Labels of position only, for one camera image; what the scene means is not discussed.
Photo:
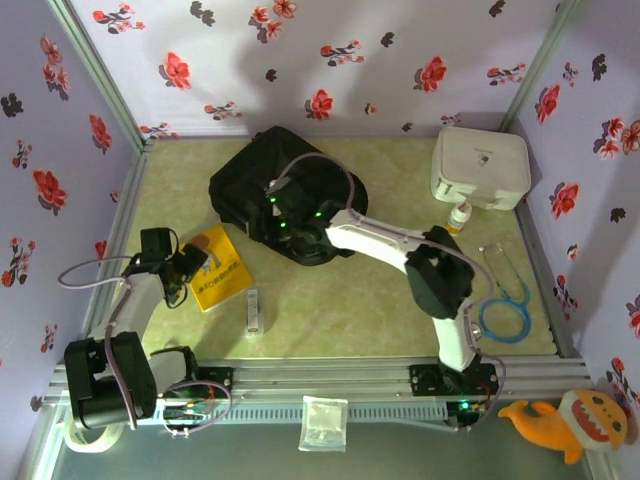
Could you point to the yellow cartoon cover book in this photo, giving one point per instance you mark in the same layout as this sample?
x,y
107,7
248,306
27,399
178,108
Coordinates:
x,y
225,275

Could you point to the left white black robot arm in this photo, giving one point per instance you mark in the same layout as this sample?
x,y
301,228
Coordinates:
x,y
140,305

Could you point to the black student backpack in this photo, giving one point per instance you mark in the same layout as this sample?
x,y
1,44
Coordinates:
x,y
240,175

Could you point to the white zip case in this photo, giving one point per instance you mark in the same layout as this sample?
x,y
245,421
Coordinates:
x,y
480,165

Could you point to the orange shark plush toy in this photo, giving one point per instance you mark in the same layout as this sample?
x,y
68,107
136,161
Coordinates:
x,y
600,425

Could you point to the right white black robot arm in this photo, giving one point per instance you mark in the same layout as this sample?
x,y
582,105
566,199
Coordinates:
x,y
380,235

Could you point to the small white medicine bottle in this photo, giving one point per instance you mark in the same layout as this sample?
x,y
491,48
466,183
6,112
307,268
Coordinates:
x,y
457,222

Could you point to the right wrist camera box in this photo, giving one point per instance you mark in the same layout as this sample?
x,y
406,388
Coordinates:
x,y
278,183

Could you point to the clear plastic bag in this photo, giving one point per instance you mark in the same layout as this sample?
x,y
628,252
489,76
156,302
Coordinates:
x,y
322,422

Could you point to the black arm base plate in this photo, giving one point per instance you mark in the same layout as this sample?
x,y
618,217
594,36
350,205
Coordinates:
x,y
422,380
220,380

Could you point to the aluminium frame post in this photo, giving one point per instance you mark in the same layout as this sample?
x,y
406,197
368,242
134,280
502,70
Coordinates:
x,y
97,70
541,65

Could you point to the clear plastic pen case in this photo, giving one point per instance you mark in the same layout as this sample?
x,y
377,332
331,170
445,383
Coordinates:
x,y
254,312

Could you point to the aluminium frame side rail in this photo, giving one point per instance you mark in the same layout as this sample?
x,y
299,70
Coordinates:
x,y
129,200
538,260

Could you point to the blue stethoscope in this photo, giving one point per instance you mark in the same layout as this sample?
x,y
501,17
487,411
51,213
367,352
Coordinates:
x,y
474,330

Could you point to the clear tape roll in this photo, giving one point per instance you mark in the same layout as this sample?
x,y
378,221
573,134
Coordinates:
x,y
95,445

